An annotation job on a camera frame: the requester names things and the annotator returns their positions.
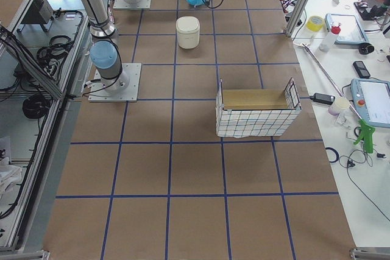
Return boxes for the white trash can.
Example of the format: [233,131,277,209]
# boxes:
[175,16,200,49]

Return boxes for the long metal rod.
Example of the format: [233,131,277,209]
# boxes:
[297,43,363,121]

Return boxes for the yellow tape roll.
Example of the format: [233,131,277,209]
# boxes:
[306,15,325,32]

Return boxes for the white bottle red cap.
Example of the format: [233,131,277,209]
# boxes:
[319,22,341,52]

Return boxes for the grid-patterned cardboard box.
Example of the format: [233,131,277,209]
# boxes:
[216,78,302,138]

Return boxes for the teach pendant tablet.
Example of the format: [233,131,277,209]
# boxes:
[325,13,369,45]
[350,79,389,128]

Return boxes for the black power adapter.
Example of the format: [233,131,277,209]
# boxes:
[310,93,335,105]

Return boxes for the green handled grabber tool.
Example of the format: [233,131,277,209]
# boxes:
[353,119,375,153]

